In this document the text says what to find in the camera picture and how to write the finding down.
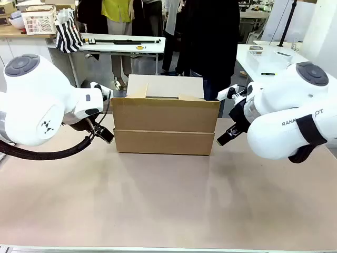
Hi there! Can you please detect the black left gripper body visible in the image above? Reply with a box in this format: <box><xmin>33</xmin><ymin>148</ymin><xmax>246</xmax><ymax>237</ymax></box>
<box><xmin>62</xmin><ymin>116</ymin><xmax>97</xmax><ymax>132</ymax></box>

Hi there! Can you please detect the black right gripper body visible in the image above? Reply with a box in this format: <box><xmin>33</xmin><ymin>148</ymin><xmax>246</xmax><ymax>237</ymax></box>
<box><xmin>228</xmin><ymin>99</ymin><xmax>251</xmax><ymax>128</ymax></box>

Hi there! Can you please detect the brown cardboard box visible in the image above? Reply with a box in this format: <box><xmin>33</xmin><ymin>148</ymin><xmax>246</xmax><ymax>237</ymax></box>
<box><xmin>110</xmin><ymin>74</ymin><xmax>221</xmax><ymax>156</ymax></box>

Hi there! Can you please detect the small cardboard box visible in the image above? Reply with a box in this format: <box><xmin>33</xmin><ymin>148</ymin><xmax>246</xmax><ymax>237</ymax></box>
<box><xmin>0</xmin><ymin>1</ymin><xmax>17</xmax><ymax>15</ymax></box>

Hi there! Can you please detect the large white work table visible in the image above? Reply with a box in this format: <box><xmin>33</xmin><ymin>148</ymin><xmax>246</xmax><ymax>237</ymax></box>
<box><xmin>235</xmin><ymin>40</ymin><xmax>313</xmax><ymax>89</ymax></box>

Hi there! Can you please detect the white plastic tray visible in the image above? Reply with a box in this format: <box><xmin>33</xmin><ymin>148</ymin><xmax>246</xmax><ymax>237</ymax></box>
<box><xmin>246</xmin><ymin>50</ymin><xmax>291</xmax><ymax>72</ymax></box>

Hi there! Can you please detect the person in black sweater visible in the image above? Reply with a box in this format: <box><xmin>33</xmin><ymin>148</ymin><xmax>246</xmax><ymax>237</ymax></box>
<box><xmin>175</xmin><ymin>0</ymin><xmax>241</xmax><ymax>118</ymax></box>

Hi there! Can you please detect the white folding table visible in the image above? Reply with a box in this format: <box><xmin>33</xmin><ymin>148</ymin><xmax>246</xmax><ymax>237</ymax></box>
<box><xmin>78</xmin><ymin>33</ymin><xmax>166</xmax><ymax>77</ymax></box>

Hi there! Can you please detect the black white striped bag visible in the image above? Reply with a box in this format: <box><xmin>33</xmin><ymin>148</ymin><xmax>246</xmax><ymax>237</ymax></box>
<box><xmin>54</xmin><ymin>8</ymin><xmax>85</xmax><ymax>53</ymax></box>

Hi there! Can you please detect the black rod tool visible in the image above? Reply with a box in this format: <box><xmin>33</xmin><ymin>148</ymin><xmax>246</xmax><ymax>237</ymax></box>
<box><xmin>83</xmin><ymin>38</ymin><xmax>162</xmax><ymax>45</ymax></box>

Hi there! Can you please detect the black stand pole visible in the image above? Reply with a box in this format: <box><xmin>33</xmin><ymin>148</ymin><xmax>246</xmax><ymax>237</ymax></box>
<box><xmin>278</xmin><ymin>0</ymin><xmax>298</xmax><ymax>47</ymax></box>

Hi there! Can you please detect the white plastic basket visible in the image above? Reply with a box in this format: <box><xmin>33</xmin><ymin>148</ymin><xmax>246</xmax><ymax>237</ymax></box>
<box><xmin>21</xmin><ymin>5</ymin><xmax>57</xmax><ymax>35</ymax></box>

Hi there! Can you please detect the wooden top white cabinet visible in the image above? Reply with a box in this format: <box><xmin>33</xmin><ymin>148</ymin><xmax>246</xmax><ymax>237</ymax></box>
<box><xmin>0</xmin><ymin>25</ymin><xmax>78</xmax><ymax>92</ymax></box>

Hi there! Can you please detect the person in white coat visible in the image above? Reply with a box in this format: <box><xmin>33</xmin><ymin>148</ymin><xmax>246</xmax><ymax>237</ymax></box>
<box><xmin>161</xmin><ymin>0</ymin><xmax>185</xmax><ymax>74</ymax></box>

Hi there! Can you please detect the person in yellow shirt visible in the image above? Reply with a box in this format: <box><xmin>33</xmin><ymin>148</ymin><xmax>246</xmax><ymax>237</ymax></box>
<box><xmin>101</xmin><ymin>0</ymin><xmax>135</xmax><ymax>87</ymax></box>

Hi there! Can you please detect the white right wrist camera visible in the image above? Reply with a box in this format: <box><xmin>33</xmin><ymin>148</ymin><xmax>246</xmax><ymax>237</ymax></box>
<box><xmin>217</xmin><ymin>84</ymin><xmax>248</xmax><ymax>102</ymax></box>

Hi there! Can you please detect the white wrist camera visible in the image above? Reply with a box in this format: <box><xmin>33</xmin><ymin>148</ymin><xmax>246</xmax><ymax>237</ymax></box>
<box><xmin>217</xmin><ymin>84</ymin><xmax>248</xmax><ymax>102</ymax></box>
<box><xmin>89</xmin><ymin>81</ymin><xmax>114</xmax><ymax>101</ymax></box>

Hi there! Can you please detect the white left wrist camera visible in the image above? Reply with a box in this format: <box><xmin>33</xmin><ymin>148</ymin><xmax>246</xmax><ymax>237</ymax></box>
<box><xmin>89</xmin><ymin>81</ymin><xmax>114</xmax><ymax>101</ymax></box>

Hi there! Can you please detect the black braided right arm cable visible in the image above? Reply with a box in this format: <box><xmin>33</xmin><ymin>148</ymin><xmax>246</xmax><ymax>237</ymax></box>
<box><xmin>288</xmin><ymin>144</ymin><xmax>321</xmax><ymax>164</ymax></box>

